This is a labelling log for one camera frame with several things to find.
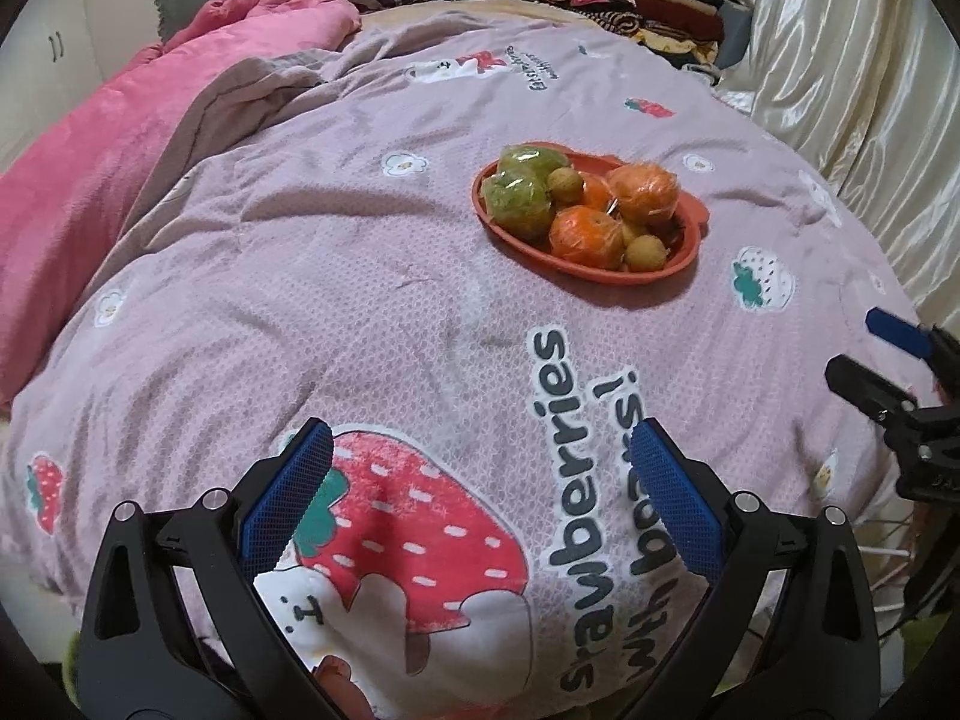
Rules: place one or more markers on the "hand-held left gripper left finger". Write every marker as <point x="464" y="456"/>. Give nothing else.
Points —
<point x="289" y="495"/>

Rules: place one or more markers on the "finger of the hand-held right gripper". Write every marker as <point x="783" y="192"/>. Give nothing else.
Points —
<point x="862" y="382"/>
<point x="896" y="334"/>

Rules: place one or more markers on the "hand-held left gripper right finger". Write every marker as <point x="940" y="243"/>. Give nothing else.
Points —
<point x="675" y="495"/>

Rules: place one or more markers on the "orange plastic plate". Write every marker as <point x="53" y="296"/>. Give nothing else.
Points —
<point x="675" y="255"/>

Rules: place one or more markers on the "brown longan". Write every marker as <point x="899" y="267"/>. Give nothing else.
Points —
<point x="634" y="229"/>
<point x="645" y="251"/>
<point x="564" y="184"/>

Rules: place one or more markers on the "plastic-wrapped orange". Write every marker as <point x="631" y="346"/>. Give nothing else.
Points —
<point x="596" y="191"/>
<point x="586" y="238"/>
<point x="643" y="191"/>

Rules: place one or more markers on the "plastic-wrapped green apple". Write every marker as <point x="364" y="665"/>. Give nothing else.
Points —
<point x="529" y="160"/>
<point x="517" y="199"/>

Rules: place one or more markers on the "pink strawberry printed quilt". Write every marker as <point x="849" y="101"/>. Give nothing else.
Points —
<point x="337" y="277"/>

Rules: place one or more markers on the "cream satin curtain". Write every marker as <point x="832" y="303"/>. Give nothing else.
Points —
<point x="840" y="90"/>

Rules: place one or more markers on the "pink fleece blanket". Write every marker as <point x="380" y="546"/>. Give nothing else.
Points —
<point x="112" y="165"/>

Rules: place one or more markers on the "pile of folded clothes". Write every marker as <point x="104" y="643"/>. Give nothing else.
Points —
<point x="660" y="7"/>

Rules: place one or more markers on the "white glossy wardrobe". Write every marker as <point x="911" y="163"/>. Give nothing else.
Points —
<point x="67" y="75"/>

